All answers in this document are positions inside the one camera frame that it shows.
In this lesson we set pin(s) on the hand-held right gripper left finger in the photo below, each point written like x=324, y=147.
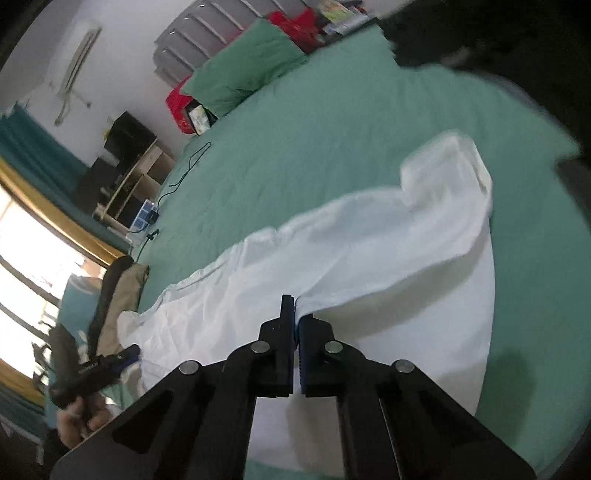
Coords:
x=288, y=323

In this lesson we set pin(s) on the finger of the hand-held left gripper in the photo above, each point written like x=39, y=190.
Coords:
x=124, y=357

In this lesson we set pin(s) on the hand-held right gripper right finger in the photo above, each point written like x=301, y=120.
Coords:
x=302, y=360

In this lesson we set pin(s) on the white hooded jacket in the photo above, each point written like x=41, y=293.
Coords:
x=369, y=258

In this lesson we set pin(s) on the person's left hand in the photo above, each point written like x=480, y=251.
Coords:
x=76, y=424

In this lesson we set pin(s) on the beige folded garment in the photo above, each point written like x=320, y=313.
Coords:
x=134, y=286

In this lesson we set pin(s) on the black folded garment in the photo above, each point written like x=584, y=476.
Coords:
x=111, y=286

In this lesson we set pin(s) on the balcony glass door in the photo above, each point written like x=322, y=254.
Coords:
x=27, y=258

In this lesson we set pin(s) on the white power strip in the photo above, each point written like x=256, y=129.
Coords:
x=142, y=216

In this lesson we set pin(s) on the yellow curtain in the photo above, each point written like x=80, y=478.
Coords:
x=55, y=217

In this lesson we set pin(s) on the black monitor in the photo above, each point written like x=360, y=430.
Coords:
x=92, y=180

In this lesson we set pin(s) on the light wooden computer desk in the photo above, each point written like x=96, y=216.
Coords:
x=147, y=173

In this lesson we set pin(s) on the black tablet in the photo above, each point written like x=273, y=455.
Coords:
x=210, y=121

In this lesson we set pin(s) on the teal curtain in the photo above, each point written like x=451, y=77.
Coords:
x=37, y=152

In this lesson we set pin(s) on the black computer tower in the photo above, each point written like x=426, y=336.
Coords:
x=129, y=134

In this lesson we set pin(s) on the wet wipes packet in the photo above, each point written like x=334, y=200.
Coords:
x=199, y=116

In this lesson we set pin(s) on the large red pillow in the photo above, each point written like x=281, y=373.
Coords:
x=178, y=104

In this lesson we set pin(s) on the green pillow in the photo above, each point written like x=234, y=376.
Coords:
x=244, y=69

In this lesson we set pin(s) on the small red pillow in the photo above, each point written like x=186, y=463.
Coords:
x=307, y=27

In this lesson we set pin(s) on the grey padded headboard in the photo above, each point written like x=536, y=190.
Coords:
x=194, y=41

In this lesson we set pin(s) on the white air conditioner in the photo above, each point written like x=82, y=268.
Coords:
x=78, y=60

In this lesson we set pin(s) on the stack of papers and books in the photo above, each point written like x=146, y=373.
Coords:
x=348, y=25

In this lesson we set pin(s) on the green yellow snack packet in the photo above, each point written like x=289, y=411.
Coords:
x=334, y=10

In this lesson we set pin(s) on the black backpack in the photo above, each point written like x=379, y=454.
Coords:
x=461, y=27

